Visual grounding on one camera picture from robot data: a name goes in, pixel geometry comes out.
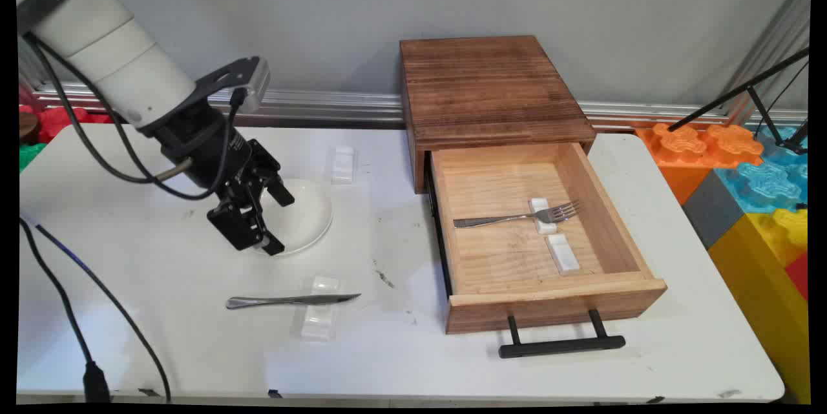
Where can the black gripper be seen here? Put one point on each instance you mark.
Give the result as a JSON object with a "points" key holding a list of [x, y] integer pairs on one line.
{"points": [[207, 143]]}

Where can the silver table knife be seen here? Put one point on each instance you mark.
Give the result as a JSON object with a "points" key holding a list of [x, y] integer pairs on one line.
{"points": [[284, 301]]}

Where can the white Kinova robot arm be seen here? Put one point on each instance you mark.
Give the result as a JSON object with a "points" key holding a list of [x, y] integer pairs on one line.
{"points": [[110, 46]]}

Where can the white round plate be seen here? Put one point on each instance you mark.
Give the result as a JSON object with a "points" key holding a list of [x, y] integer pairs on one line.
{"points": [[310, 214]]}

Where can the white ceramic cutlery rest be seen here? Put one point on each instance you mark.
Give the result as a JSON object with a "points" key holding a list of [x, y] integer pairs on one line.
{"points": [[563, 256], [318, 325], [546, 227], [343, 165]]}

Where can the red studded foam block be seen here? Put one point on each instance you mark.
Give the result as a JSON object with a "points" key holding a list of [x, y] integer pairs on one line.
{"points": [[58, 120]]}

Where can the green foam block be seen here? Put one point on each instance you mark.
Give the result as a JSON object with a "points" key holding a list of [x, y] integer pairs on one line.
{"points": [[29, 154]]}

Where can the silver fork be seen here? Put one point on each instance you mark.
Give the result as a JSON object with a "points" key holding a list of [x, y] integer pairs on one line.
{"points": [[491, 220]]}

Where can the brown round object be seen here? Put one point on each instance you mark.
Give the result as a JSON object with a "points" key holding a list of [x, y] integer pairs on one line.
{"points": [[27, 126]]}

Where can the dark wooden drawer cabinet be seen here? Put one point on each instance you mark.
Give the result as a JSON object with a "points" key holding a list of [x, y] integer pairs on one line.
{"points": [[484, 84]]}

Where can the light wooden drawer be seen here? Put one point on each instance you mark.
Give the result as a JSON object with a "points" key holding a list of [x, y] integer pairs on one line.
{"points": [[510, 259]]}

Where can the orange foam block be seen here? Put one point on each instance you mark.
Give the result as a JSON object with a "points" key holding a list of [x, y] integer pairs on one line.
{"points": [[685, 149]]}

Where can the gray foam block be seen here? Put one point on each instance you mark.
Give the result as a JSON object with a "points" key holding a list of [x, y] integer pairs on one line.
{"points": [[714, 210]]}

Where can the black tripod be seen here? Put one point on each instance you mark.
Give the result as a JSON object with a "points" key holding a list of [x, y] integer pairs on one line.
{"points": [[730, 99]]}

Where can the blue foam block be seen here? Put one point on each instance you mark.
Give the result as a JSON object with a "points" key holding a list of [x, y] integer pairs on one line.
{"points": [[769, 185]]}

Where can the small red foam block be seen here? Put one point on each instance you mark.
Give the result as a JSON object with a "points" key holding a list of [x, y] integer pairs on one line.
{"points": [[800, 275]]}

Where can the aluminium rail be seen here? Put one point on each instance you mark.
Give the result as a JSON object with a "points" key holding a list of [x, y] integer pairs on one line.
{"points": [[323, 104]]}

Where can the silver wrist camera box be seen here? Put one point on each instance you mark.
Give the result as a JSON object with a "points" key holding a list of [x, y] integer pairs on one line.
{"points": [[260, 81]]}

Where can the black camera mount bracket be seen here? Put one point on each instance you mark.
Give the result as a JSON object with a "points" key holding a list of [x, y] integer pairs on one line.
{"points": [[219, 78]]}

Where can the aluminium frame post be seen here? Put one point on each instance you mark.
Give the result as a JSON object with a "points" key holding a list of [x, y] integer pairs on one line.
{"points": [[785, 33]]}

